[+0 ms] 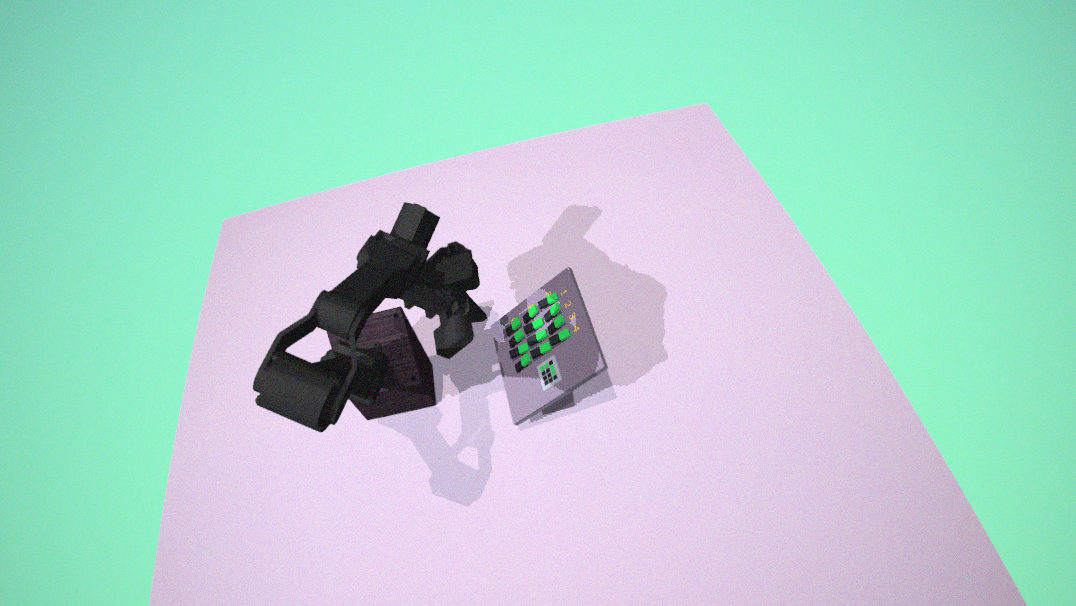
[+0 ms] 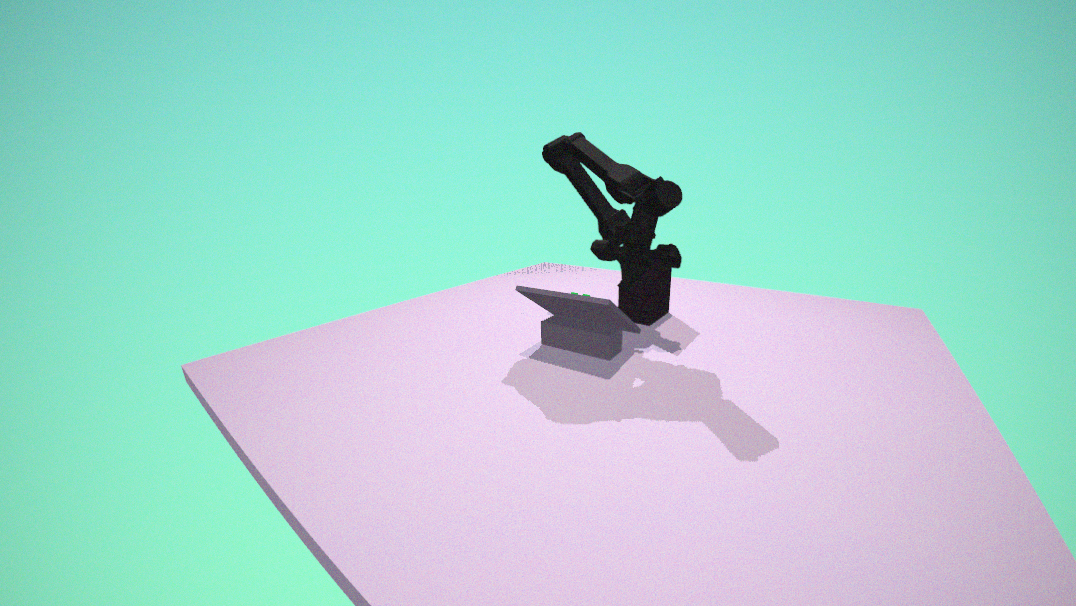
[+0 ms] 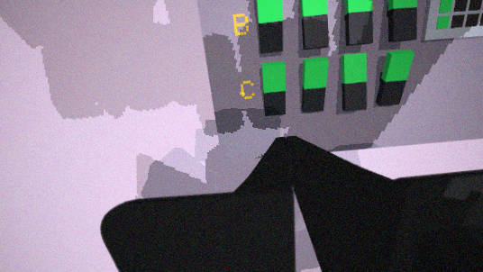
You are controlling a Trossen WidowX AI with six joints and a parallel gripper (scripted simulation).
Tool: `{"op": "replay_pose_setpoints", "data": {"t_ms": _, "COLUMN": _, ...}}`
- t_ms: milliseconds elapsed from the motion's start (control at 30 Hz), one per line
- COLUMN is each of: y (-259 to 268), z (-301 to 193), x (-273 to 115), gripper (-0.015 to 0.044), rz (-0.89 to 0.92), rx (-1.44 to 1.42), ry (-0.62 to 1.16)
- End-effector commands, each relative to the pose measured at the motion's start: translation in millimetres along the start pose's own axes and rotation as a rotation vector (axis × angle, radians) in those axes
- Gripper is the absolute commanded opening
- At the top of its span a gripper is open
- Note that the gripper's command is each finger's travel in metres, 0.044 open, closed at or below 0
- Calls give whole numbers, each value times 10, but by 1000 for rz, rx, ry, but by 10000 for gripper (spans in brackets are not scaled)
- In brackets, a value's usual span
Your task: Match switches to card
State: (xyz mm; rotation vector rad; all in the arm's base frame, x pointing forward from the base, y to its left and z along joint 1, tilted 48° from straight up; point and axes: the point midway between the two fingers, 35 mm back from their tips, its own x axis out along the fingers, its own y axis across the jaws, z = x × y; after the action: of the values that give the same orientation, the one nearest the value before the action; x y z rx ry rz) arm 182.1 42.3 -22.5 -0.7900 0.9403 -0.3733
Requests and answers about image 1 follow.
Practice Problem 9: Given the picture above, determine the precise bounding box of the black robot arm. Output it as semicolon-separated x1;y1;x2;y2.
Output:
253;202;480;433

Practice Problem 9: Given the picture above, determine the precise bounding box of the grey switch panel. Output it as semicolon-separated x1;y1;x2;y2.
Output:
491;267;609;426

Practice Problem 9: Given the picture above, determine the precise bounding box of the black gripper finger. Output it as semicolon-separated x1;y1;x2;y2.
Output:
455;291;486;315
462;296;487;323

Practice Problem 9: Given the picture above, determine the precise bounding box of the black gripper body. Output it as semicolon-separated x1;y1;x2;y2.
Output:
404;246;475;360

